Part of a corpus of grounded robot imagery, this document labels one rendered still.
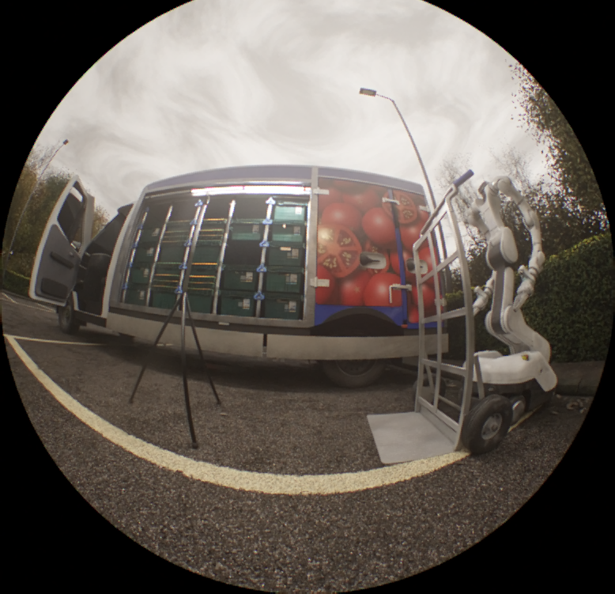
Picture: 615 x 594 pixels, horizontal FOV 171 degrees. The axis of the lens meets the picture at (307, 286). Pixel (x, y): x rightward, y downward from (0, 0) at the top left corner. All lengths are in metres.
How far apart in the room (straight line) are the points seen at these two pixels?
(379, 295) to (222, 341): 1.51
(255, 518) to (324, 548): 0.19
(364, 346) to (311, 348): 0.49
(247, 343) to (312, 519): 1.53
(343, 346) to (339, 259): 0.81
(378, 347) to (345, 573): 1.77
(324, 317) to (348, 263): 0.56
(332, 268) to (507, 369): 1.60
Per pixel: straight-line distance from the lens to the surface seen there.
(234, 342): 1.88
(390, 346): 2.02
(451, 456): 0.98
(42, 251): 3.38
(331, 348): 1.84
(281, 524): 0.65
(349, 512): 0.69
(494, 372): 1.18
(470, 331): 0.89
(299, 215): 2.36
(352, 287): 1.92
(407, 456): 0.96
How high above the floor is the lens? 0.52
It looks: 14 degrees up
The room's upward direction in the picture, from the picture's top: 2 degrees clockwise
